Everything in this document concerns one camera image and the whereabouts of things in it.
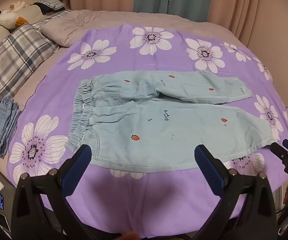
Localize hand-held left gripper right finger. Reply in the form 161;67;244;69
191;144;278;240

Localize striped folded cloth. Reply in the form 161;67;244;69
33;0;67;13

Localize white plush toy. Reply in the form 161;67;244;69
0;1;32;34

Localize grey quilt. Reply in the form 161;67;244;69
41;10;139;47

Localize plaid pillow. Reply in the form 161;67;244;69
0;10;70;129

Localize purple floral bed sheet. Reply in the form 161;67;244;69
6;24;288;239

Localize grey flat device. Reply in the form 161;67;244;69
0;209;11;232

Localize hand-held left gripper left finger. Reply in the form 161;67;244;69
11;144;96;240

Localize folded blue jeans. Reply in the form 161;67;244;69
0;96;22;158

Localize light blue strawberry pants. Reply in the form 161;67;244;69
65;70;278;173

